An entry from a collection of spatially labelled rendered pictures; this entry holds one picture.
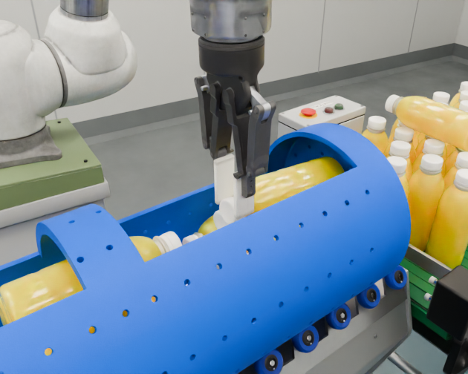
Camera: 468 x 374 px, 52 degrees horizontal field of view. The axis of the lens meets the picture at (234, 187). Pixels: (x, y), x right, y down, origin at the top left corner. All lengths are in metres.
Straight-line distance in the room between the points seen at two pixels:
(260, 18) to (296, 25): 3.67
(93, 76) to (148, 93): 2.55
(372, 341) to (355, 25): 3.93
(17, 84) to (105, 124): 2.58
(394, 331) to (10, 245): 0.80
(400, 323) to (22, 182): 0.79
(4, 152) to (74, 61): 0.24
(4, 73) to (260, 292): 0.69
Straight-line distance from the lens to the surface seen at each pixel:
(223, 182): 0.65
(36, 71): 1.07
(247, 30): 0.52
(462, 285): 0.88
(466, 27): 5.72
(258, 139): 0.55
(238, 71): 0.53
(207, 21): 0.52
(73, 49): 1.10
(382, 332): 0.93
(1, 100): 1.06
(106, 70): 1.14
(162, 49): 3.61
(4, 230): 1.11
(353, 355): 0.89
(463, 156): 1.04
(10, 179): 1.06
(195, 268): 0.53
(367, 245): 0.69
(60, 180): 1.06
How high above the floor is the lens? 1.55
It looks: 32 degrees down
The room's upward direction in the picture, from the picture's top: straight up
